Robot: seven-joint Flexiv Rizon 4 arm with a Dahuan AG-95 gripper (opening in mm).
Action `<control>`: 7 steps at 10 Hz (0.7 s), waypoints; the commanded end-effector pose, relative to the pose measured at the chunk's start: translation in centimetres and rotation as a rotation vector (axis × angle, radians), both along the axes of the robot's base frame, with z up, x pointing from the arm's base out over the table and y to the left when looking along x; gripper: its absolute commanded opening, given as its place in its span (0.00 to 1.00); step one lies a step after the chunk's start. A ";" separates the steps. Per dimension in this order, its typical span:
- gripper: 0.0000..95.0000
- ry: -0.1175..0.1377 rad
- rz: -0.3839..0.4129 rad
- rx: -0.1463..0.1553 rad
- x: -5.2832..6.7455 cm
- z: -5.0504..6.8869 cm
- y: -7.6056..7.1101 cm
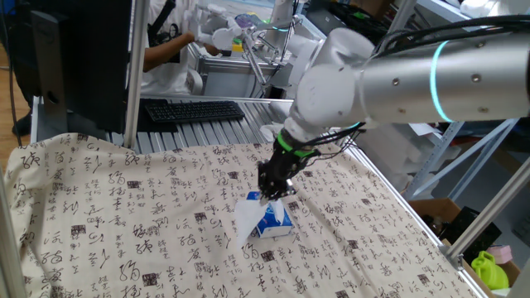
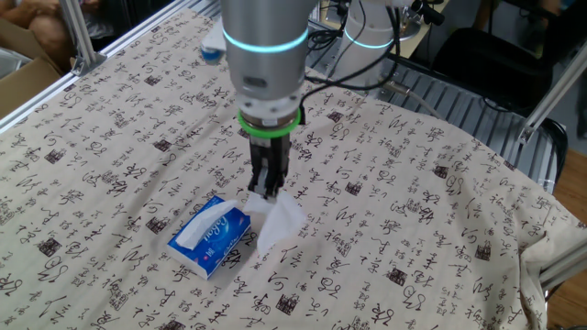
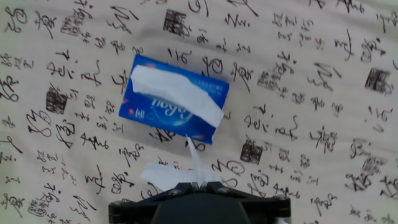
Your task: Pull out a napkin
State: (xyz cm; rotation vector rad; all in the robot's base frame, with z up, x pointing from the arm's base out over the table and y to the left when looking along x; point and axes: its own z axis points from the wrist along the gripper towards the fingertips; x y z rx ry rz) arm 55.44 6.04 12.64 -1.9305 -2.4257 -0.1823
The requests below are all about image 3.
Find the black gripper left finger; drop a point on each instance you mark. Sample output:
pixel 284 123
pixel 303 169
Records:
pixel 140 207

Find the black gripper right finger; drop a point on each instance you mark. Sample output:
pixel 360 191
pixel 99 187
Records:
pixel 264 207

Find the beige calligraphy print tablecloth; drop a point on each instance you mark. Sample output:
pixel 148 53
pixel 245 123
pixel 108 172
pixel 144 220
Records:
pixel 295 124

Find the blue tissue pack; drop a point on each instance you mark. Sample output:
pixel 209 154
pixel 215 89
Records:
pixel 161 119

